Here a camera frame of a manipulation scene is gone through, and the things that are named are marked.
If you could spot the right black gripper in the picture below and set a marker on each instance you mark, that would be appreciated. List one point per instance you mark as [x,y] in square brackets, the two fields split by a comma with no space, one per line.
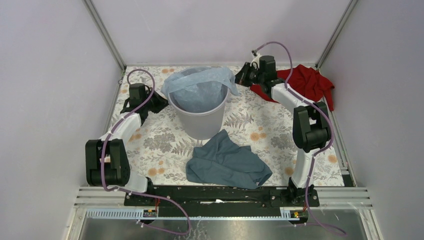
[240,77]

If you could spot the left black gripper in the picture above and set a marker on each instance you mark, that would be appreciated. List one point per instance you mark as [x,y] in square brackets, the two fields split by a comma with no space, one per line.
[161,102]

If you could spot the light blue plastic trash bag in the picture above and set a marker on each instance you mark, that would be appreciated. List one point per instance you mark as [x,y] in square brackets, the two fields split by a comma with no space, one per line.
[201,88]

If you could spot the grey plastic trash bin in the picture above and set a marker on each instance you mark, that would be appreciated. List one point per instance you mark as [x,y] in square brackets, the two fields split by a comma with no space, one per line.
[204,125]

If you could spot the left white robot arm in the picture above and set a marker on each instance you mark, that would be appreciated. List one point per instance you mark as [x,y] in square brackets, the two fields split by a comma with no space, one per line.
[108,157]

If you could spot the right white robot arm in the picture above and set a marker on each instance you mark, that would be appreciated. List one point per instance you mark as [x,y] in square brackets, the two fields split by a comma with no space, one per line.
[311,130]

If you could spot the red cloth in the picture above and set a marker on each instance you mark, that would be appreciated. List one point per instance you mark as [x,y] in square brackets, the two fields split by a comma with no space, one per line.
[309,83]

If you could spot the blue-grey cloth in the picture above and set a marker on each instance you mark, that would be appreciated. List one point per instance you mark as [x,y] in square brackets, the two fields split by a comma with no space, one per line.
[222,162]

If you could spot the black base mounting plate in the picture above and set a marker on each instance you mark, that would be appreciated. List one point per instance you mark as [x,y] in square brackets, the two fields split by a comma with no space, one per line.
[218,201]

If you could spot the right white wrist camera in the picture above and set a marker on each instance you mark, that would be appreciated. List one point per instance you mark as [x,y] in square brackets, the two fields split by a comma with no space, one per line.
[256,59]

